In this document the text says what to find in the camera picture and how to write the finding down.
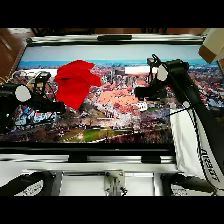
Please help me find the red T-shirt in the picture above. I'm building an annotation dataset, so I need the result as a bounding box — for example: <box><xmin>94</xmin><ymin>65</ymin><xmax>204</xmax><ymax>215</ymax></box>
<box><xmin>53</xmin><ymin>59</ymin><xmax>102</xmax><ymax>111</ymax></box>

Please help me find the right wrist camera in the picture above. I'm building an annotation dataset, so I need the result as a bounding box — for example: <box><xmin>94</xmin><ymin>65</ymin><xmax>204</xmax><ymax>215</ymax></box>
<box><xmin>146</xmin><ymin>53</ymin><xmax>163</xmax><ymax>84</ymax></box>

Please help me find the cardboard box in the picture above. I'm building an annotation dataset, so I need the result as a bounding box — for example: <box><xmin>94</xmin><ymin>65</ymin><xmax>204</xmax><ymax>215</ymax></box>
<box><xmin>198</xmin><ymin>28</ymin><xmax>224</xmax><ymax>65</ymax></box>

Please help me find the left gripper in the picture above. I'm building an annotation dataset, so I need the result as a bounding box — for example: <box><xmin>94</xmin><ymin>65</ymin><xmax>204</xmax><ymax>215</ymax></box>
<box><xmin>46</xmin><ymin>99</ymin><xmax>67</xmax><ymax>115</ymax></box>

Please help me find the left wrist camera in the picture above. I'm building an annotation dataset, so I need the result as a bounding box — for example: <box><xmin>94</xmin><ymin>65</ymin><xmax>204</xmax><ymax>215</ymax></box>
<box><xmin>33</xmin><ymin>71</ymin><xmax>53</xmax><ymax>96</ymax></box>

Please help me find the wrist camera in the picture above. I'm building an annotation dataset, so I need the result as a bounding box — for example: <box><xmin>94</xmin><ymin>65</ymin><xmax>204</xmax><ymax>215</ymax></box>
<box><xmin>33</xmin><ymin>71</ymin><xmax>53</xmax><ymax>96</ymax></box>
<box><xmin>146</xmin><ymin>53</ymin><xmax>163</xmax><ymax>84</ymax></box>

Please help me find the silver frame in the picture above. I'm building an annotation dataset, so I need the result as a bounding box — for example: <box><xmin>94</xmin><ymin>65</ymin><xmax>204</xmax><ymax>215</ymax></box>
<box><xmin>0</xmin><ymin>33</ymin><xmax>224</xmax><ymax>197</ymax></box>

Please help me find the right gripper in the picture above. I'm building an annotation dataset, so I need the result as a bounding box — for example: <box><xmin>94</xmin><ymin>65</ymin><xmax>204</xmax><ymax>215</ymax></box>
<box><xmin>133</xmin><ymin>79</ymin><xmax>168</xmax><ymax>102</ymax></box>

